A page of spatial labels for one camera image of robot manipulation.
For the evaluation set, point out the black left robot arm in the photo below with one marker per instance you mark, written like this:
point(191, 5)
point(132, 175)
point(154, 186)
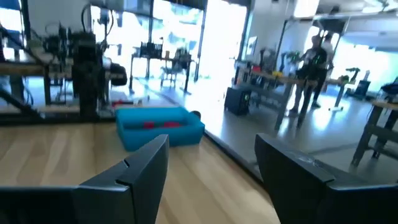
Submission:
point(88, 77)

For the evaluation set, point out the blue plastic bin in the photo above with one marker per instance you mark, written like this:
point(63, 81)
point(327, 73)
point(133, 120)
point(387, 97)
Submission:
point(161, 138)

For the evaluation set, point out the long wooden workbench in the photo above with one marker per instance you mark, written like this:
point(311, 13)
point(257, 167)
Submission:
point(280, 79)

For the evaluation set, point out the distant cluttered table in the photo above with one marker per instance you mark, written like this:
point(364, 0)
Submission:
point(161, 57)

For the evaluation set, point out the black box on floor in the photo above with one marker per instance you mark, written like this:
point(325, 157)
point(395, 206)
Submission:
point(237, 101)

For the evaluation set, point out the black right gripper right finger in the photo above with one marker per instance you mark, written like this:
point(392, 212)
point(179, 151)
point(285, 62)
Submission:
point(311, 199)

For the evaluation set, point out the wooden side table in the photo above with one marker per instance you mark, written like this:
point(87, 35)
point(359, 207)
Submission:
point(382, 105)

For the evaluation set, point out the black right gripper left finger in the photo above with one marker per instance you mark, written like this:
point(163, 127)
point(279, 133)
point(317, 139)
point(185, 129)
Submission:
point(93, 205)

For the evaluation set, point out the person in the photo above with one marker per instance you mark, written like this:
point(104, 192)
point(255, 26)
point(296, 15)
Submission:
point(328, 49)
point(308, 71)

